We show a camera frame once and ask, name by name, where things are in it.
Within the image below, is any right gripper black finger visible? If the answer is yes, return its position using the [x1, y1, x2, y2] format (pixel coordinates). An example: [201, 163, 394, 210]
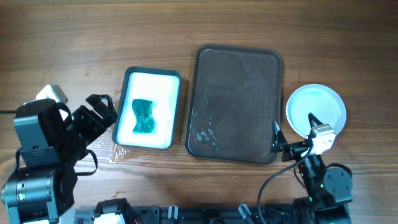
[271, 120, 288, 153]
[308, 113, 319, 128]

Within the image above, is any white plate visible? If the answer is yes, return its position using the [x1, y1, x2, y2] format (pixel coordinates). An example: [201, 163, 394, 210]
[285, 84, 347, 137]

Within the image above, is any green yellow sponge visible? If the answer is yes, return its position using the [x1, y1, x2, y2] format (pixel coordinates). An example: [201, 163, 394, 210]
[132, 99, 155, 134]

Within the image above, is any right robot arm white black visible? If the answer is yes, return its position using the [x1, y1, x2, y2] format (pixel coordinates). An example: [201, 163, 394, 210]
[265, 113, 353, 223]

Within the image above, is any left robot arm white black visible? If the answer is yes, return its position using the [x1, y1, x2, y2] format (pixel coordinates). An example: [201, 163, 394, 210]
[1, 85, 118, 223]

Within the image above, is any brown plastic serving tray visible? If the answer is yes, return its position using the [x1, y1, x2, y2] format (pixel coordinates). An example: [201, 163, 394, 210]
[185, 44, 283, 166]

